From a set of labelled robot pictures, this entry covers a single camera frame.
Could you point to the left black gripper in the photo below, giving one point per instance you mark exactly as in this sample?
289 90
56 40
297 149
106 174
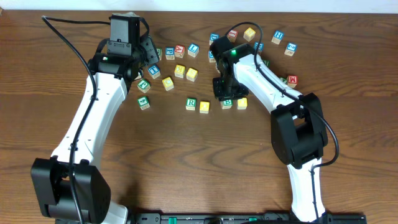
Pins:
149 50

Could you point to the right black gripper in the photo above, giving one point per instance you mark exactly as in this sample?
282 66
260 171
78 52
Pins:
220 94

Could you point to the green B block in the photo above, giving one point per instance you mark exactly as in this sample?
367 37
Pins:
226 104

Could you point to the yellow O block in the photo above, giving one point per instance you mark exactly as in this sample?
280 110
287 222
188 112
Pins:
204 107
242 103

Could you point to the green R block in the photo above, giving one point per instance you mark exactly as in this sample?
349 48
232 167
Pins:
191 104

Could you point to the blue T block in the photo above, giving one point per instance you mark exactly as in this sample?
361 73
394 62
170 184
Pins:
154 71

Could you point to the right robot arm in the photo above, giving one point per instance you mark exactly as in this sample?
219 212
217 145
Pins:
298 134

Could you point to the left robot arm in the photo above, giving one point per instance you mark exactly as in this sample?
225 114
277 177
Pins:
68 185

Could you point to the blue D block lower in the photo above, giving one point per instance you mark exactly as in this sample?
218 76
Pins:
211 57

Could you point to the blue d block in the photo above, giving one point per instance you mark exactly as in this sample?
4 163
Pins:
213 37
211 57

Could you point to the green Z block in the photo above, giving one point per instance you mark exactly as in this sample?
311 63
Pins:
159 53

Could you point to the yellow S block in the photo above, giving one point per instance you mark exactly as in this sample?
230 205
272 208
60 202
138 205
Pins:
192 74

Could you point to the blue P block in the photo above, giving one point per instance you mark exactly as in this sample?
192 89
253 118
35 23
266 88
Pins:
170 53

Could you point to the yellow K block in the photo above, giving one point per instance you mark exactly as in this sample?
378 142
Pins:
179 71

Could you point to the green N block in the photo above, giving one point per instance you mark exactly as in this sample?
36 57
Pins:
266 62

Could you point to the blue L block upper left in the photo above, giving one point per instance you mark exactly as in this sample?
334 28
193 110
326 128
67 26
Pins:
193 50

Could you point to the blue D block upper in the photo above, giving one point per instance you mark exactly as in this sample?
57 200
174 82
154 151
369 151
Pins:
213 37

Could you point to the red I block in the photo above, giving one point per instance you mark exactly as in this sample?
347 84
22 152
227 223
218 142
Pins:
232 35

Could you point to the red A block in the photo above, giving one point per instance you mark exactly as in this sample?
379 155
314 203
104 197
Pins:
179 51

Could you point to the blue X block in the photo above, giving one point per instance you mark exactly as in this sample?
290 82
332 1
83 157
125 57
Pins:
258 47

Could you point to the yellow C block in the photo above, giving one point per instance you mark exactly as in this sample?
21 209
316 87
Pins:
168 83

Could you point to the yellow block top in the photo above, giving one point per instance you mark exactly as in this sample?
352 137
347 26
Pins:
249 34

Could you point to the green J block right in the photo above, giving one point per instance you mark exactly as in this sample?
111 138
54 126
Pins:
283 80

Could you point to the green 4 block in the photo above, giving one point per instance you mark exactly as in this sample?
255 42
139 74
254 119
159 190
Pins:
143 102

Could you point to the red M block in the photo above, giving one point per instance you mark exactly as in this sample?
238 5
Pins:
292 81

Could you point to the blue H block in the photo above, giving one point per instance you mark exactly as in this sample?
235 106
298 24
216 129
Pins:
277 37

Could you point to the blue 2 block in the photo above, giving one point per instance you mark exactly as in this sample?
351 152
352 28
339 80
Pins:
290 49

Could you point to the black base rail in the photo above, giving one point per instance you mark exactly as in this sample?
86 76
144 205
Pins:
271 217

